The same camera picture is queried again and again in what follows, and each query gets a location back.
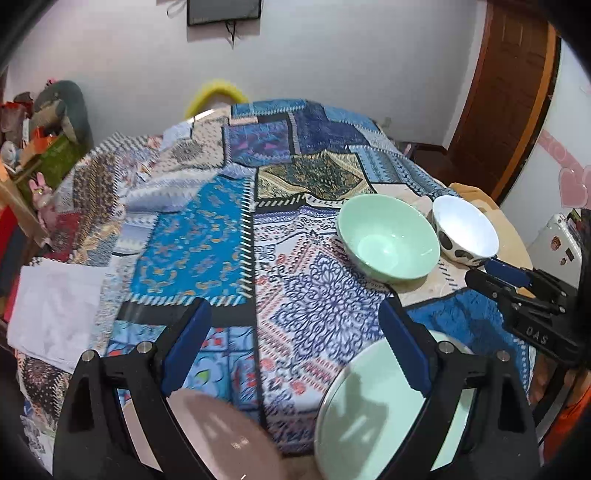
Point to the mint green plate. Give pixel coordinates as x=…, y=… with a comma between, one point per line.
x=365, y=416

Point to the orange sleeve forearm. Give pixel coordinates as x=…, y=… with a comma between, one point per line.
x=566, y=420

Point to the green cardboard box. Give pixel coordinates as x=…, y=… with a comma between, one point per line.
x=55, y=163

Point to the dark purple ceramic plate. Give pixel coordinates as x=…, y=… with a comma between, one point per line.
x=231, y=444

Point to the mint green bowl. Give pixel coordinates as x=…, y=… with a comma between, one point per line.
x=387, y=239

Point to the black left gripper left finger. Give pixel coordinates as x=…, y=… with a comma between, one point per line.
x=92, y=439

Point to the white cow-pattern bowl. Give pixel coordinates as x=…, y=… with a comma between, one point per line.
x=466, y=235

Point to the pink bunny plush toy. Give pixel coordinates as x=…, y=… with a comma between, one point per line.
x=42, y=195

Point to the wall-mounted black monitor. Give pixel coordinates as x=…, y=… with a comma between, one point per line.
x=201, y=12

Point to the patchwork patterned tablecloth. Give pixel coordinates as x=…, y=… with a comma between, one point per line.
x=238, y=207

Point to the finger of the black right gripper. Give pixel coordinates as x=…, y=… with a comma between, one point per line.
x=516, y=276
x=486, y=284

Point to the yellow chair back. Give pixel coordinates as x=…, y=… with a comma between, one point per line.
x=214, y=90

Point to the brown wooden door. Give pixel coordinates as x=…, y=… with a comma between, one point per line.
x=506, y=101

